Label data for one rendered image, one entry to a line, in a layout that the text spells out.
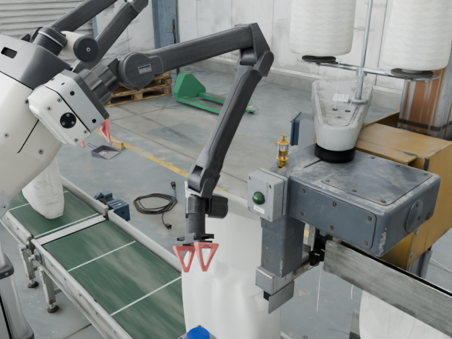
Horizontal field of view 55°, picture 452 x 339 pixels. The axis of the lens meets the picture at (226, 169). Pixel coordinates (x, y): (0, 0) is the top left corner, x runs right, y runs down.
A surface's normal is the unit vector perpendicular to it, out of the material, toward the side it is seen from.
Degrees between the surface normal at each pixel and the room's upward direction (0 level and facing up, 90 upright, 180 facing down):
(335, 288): 0
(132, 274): 0
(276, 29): 90
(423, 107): 90
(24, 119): 90
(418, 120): 90
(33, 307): 0
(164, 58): 78
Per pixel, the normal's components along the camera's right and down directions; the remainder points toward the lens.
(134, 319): 0.00, -0.91
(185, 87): 0.66, 0.06
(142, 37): 0.68, 0.29
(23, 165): 0.27, 0.74
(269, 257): -0.73, 0.28
